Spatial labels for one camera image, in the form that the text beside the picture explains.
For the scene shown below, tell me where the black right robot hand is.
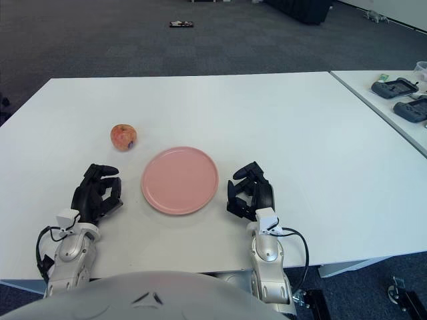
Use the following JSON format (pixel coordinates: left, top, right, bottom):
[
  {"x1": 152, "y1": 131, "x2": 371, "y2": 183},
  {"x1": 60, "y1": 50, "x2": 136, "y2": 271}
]
[{"x1": 226, "y1": 161, "x2": 283, "y2": 235}]

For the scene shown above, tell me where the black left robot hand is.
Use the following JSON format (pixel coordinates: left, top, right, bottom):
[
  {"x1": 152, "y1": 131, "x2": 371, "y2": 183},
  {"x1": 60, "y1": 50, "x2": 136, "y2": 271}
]
[{"x1": 55, "y1": 163, "x2": 125, "y2": 231}]

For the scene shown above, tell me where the red yellow apple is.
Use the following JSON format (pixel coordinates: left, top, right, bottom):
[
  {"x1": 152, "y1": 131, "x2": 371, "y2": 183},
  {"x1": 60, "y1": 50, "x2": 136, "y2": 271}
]
[{"x1": 110, "y1": 123, "x2": 138, "y2": 151}]

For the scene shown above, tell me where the pink round plate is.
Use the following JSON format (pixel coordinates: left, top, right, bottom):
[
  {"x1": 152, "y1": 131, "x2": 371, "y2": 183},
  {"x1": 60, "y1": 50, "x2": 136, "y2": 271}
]
[{"x1": 141, "y1": 145, "x2": 220, "y2": 217}]

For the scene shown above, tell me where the grey robot torso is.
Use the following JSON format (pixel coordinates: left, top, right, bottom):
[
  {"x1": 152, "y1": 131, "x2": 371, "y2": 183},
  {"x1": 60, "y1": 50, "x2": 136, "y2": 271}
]
[{"x1": 0, "y1": 270, "x2": 291, "y2": 320}]

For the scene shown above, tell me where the grey handheld controller with screen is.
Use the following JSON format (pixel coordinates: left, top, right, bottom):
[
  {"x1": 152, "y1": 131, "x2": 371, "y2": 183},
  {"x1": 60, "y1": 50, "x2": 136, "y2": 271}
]
[{"x1": 371, "y1": 77, "x2": 420, "y2": 99}]

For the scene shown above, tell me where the grey handheld controller with buttons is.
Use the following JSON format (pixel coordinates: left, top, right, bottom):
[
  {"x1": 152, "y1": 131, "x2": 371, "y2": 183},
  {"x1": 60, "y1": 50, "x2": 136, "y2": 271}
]
[{"x1": 392, "y1": 96, "x2": 427, "y2": 124}]

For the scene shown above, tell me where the black stand with caster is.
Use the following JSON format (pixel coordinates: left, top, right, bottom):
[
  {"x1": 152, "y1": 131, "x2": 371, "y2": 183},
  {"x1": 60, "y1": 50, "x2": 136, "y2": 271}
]
[{"x1": 386, "y1": 275, "x2": 427, "y2": 320}]

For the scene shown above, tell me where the black cabinet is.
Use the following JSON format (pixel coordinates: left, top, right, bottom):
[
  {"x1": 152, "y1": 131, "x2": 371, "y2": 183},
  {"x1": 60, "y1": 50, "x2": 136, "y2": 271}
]
[{"x1": 263, "y1": 0, "x2": 334, "y2": 25}]

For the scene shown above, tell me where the grey robot dog toy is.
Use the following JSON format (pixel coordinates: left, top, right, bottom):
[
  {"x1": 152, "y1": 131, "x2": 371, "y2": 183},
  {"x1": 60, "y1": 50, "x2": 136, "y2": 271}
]
[{"x1": 363, "y1": 9, "x2": 391, "y2": 23}]

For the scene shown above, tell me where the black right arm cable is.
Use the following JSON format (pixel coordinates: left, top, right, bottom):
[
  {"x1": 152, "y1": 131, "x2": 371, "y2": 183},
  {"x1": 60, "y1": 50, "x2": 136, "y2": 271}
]
[{"x1": 270, "y1": 227, "x2": 310, "y2": 294}]

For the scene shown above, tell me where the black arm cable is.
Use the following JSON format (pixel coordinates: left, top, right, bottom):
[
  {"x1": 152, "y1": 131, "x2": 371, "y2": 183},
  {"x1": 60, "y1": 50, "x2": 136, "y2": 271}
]
[
  {"x1": 270, "y1": 227, "x2": 310, "y2": 294},
  {"x1": 35, "y1": 225, "x2": 67, "y2": 279}
]

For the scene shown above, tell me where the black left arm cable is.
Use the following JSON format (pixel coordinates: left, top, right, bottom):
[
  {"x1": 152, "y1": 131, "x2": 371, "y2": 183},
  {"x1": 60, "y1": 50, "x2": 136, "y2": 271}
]
[{"x1": 35, "y1": 225, "x2": 67, "y2": 279}]

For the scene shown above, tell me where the white table frame beam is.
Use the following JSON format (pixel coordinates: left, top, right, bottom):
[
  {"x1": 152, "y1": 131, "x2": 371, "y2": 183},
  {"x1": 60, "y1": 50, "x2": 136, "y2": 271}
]
[{"x1": 316, "y1": 256, "x2": 378, "y2": 278}]

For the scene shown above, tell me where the black base bracket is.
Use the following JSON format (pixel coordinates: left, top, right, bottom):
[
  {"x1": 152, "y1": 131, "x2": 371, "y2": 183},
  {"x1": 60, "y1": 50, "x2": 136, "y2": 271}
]
[{"x1": 292, "y1": 289, "x2": 331, "y2": 320}]

